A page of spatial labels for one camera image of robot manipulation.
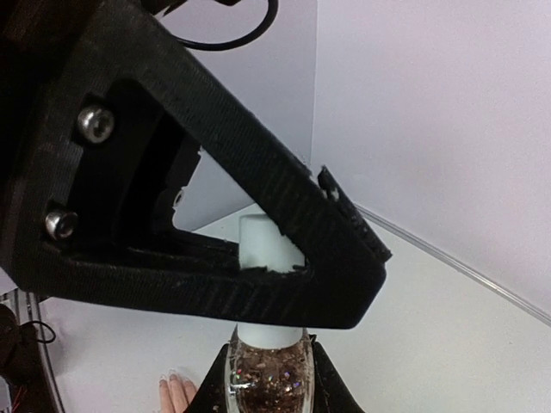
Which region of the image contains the glitter nail polish bottle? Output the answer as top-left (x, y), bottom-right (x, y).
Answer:
top-left (224, 323), bottom-right (315, 412)

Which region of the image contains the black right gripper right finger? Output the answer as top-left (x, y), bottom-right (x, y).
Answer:
top-left (310, 335), bottom-right (364, 413)

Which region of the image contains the white nail polish cap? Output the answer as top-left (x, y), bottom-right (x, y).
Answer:
top-left (236, 214), bottom-right (306, 349)

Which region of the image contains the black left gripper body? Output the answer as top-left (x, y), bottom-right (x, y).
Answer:
top-left (0, 0), bottom-right (203, 268)

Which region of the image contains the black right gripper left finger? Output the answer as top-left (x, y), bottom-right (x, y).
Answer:
top-left (185, 344), bottom-right (228, 413)

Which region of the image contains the aluminium table edge rail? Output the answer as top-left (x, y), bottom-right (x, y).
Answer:
top-left (355, 203), bottom-right (550, 326)

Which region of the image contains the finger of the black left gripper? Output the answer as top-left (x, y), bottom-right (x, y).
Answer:
top-left (8, 13), bottom-right (386, 330)
top-left (318, 167), bottom-right (393, 262)

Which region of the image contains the mannequin hand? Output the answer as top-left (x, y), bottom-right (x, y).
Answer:
top-left (158, 370), bottom-right (198, 413)

